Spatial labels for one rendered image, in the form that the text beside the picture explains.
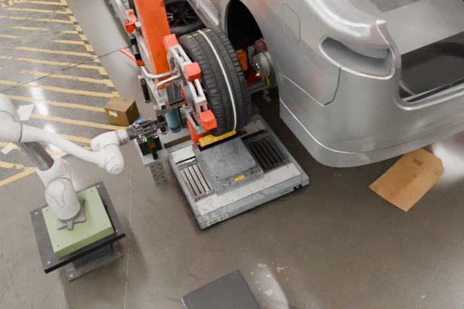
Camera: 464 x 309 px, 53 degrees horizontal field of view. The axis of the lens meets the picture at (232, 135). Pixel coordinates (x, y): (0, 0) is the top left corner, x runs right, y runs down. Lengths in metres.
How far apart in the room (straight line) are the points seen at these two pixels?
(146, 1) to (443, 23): 1.89
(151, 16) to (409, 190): 2.09
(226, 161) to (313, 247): 0.83
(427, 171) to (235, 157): 1.36
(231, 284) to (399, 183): 1.48
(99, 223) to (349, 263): 1.55
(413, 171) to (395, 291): 0.96
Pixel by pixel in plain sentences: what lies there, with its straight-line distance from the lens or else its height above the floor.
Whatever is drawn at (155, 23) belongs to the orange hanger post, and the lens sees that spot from 3.14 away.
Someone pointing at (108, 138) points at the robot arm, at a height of 0.88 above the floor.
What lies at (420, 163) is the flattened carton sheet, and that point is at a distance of 3.65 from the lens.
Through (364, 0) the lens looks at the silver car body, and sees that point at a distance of 3.34.
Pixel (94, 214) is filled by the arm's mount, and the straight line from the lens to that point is 3.05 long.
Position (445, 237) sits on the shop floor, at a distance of 3.30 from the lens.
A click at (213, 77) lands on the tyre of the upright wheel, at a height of 1.07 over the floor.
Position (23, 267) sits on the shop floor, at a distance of 3.52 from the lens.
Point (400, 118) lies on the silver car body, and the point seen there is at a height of 1.15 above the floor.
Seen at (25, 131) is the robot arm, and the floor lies 1.12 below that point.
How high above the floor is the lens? 2.63
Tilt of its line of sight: 43 degrees down
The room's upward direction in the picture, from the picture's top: 8 degrees counter-clockwise
